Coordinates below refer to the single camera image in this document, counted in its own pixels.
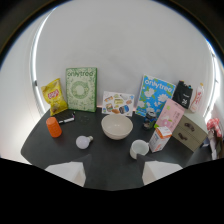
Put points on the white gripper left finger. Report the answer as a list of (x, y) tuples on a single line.
[(71, 171)]

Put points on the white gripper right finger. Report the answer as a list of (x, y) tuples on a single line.
[(156, 170)]

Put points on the orange plastic cup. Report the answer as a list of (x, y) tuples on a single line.
[(53, 126)]

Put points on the white mug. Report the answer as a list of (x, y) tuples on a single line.
[(138, 148)]

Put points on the white orange milk carton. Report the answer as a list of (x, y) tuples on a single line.
[(160, 138)]

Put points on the white light bulb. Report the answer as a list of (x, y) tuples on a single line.
[(83, 141)]

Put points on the beige drawer box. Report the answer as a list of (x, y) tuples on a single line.
[(187, 132)]

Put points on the dark drink can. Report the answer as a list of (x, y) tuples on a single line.
[(149, 119)]

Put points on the black marker pen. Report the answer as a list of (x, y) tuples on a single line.
[(66, 120)]

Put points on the pink tissue box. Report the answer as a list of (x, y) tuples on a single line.
[(170, 118)]

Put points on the black phone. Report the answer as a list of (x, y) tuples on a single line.
[(64, 115)]

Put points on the cream ceramic bowl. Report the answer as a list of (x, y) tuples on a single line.
[(116, 126)]

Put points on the red white cloth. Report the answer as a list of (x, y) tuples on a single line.
[(214, 125)]

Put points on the blue onlytree box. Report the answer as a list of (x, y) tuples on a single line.
[(154, 95)]

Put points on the yellow chips bag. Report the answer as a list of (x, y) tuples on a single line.
[(54, 97)]

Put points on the food picture card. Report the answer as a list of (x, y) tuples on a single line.
[(117, 103)]

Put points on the black pouch bag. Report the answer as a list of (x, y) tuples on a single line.
[(183, 94)]

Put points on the white pink bottle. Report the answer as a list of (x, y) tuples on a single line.
[(196, 98)]

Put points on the green onlytree box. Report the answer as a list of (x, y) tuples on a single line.
[(81, 89)]

